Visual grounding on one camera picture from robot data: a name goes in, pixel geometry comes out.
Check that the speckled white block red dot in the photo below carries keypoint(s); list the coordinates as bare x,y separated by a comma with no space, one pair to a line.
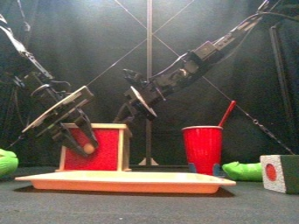
277,173

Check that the black frame post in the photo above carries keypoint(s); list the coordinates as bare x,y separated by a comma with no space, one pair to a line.
280,87

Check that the green plush toy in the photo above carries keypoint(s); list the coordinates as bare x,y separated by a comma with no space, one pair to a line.
243,172
6,163

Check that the blue item behind cup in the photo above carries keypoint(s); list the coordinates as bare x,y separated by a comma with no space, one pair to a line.
191,168

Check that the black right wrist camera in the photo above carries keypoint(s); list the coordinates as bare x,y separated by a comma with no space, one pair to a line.
133,77

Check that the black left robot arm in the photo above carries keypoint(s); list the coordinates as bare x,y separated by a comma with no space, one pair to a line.
22,55

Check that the red drawer with wooden knob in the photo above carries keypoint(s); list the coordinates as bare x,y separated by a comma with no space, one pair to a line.
102,151

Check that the red plastic straw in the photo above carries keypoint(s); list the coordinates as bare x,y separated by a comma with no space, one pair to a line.
227,112

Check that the wooden drawer box frame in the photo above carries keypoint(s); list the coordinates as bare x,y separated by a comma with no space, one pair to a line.
122,145

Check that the red plastic cup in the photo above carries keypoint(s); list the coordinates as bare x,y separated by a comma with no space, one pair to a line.
201,148

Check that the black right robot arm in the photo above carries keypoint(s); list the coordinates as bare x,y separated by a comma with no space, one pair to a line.
201,55

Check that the beige plastic tray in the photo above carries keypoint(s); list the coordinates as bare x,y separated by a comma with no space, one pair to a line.
124,182

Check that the vertical metal pole with base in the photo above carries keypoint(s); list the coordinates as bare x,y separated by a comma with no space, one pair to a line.
148,43

